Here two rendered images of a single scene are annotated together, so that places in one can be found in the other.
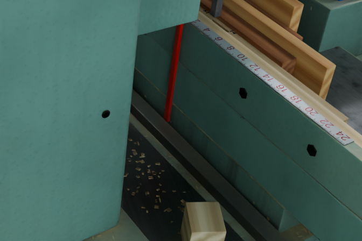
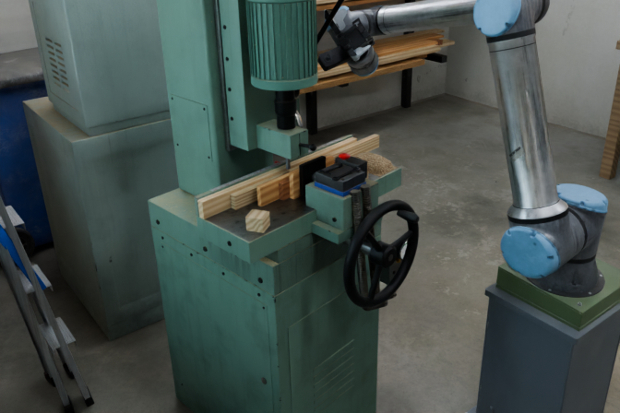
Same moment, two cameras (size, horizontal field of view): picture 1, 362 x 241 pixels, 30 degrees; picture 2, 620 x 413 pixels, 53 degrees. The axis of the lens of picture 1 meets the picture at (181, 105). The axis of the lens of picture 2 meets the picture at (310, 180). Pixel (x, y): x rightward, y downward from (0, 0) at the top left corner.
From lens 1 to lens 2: 1.77 m
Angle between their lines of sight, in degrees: 73
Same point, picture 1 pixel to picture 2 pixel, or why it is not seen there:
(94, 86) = (205, 146)
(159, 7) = (235, 138)
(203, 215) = not seen: hidden behind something
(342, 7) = (311, 187)
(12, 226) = (195, 179)
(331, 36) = (309, 200)
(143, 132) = not seen: hidden behind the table
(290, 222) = not seen: hidden behind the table
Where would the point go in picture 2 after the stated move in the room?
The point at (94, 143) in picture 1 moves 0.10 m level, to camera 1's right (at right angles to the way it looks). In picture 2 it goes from (208, 167) to (207, 181)
